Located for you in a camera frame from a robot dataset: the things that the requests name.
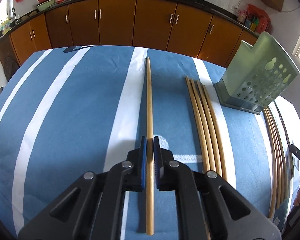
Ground yellow detergent bottle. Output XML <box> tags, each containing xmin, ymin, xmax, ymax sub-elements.
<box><xmin>1</xmin><ymin>20</ymin><xmax>11</xmax><ymax>35</ymax></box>

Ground bamboo chopstick three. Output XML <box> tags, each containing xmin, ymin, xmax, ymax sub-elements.
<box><xmin>268</xmin><ymin>109</ymin><xmax>288</xmax><ymax>202</ymax></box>

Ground red bag on counter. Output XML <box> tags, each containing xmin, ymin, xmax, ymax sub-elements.
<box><xmin>244</xmin><ymin>4</ymin><xmax>271</xmax><ymax>34</ymax></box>

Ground wooden lower kitchen cabinets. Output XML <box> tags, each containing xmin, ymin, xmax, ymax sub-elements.
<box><xmin>0</xmin><ymin>0</ymin><xmax>257</xmax><ymax>79</ymax></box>

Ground bamboo chopstick one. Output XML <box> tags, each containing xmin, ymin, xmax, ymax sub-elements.
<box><xmin>263</xmin><ymin>108</ymin><xmax>278</xmax><ymax>218</ymax></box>

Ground black kitchen countertop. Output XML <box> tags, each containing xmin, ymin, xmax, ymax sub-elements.
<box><xmin>0</xmin><ymin>0</ymin><xmax>259</xmax><ymax>40</ymax></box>

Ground blue striped tablecloth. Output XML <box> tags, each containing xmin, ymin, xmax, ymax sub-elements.
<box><xmin>0</xmin><ymin>46</ymin><xmax>272</xmax><ymax>239</ymax></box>

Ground bamboo chopstick two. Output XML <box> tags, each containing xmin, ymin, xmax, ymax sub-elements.
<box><xmin>265</xmin><ymin>107</ymin><xmax>285</xmax><ymax>209</ymax></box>

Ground green perforated utensil holder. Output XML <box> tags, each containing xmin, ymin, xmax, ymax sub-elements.
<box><xmin>215</xmin><ymin>31</ymin><xmax>300</xmax><ymax>114</ymax></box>

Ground green basin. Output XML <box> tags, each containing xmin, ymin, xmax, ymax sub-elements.
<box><xmin>36</xmin><ymin>0</ymin><xmax>56</xmax><ymax>12</ymax></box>

